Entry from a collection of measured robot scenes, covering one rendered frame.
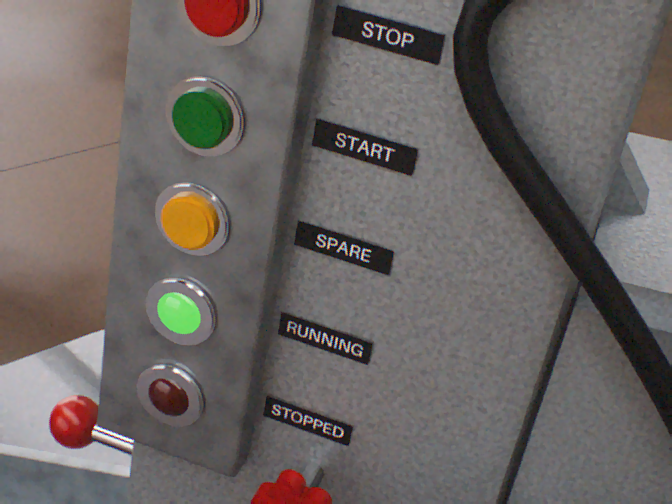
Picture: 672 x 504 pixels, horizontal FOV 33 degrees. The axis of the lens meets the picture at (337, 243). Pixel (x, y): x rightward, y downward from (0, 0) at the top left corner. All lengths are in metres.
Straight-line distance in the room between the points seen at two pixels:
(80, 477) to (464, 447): 0.43
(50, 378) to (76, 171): 2.15
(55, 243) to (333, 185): 2.58
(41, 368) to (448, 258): 0.85
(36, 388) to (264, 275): 0.78
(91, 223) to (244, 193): 2.66
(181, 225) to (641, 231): 0.22
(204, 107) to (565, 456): 0.24
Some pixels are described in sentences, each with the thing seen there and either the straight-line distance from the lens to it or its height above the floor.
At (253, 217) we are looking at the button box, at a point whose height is 1.38.
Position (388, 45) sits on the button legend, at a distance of 0.46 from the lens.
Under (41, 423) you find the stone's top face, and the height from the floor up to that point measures 0.82.
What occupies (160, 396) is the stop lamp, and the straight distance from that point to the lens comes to 0.56.
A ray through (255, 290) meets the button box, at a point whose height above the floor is 1.34.
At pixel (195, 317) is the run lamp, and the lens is 0.53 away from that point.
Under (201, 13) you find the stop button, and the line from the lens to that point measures 0.46.
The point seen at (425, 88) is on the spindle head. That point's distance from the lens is 0.46.
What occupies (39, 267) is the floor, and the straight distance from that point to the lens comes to 2.95.
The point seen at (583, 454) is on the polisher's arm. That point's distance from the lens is 0.55.
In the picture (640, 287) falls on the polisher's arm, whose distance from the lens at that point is 0.51.
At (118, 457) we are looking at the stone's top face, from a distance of 1.19.
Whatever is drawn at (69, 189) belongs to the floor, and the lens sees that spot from 3.30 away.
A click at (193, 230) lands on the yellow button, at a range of 0.50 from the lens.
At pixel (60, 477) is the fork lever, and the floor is 1.00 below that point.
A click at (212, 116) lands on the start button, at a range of 0.47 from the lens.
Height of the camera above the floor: 1.63
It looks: 30 degrees down
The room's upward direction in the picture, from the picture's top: 12 degrees clockwise
